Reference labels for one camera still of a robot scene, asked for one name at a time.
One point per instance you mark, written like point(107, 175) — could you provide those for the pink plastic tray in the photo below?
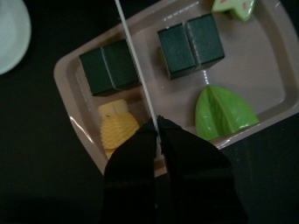
point(249, 73)

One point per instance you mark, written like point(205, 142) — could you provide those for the yellow toy corn cob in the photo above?
point(117, 131)

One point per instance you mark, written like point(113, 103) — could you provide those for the dark green sushi roll half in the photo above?
point(109, 68)
point(191, 45)

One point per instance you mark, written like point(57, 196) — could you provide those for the bright green toy leaf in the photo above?
point(222, 113)

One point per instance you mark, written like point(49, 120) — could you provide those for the white toy knife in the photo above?
point(134, 55)

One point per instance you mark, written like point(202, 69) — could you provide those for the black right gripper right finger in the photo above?
point(198, 175)

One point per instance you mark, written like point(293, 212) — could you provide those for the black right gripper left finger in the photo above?
point(130, 175)

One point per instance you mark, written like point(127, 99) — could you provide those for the yellow green star fruit slice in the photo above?
point(236, 7)

